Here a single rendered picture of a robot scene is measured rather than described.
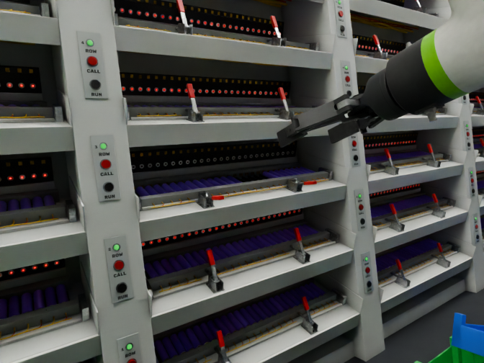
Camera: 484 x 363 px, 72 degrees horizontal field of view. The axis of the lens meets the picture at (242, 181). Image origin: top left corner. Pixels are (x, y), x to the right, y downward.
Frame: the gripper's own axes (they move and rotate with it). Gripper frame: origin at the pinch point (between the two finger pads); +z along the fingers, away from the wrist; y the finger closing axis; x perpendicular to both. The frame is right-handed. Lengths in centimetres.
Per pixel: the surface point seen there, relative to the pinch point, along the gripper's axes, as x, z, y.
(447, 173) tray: -11, 22, 89
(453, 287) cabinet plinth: -56, 35, 91
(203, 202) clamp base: -6.8, 21.6, -15.3
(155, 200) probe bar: -4.3, 24.5, -24.8
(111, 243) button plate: -11.5, 21.0, -35.6
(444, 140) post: 3, 25, 100
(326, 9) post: 41, 11, 30
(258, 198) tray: -8.0, 21.7, -0.3
